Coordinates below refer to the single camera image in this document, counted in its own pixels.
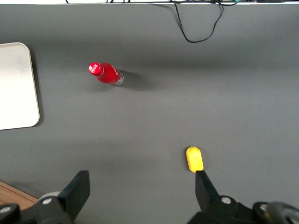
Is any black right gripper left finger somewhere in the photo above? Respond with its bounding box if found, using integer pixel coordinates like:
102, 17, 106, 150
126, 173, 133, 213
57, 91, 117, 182
35, 170, 91, 224

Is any white plastic tray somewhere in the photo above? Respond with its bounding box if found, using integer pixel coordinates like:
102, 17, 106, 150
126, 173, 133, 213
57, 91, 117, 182
0, 42, 41, 131

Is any black looped cable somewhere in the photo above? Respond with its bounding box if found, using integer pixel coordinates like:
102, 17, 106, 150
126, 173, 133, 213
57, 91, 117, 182
171, 0, 224, 43

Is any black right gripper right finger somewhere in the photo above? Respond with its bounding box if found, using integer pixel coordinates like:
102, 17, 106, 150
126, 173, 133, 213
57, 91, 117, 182
186, 170, 257, 224

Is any yellow plastic banana piece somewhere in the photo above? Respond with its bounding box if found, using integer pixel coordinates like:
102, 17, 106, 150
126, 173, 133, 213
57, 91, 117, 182
185, 146, 204, 173

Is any red soda bottle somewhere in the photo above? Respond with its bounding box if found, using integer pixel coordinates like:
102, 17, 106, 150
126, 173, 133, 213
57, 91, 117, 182
88, 62, 124, 87

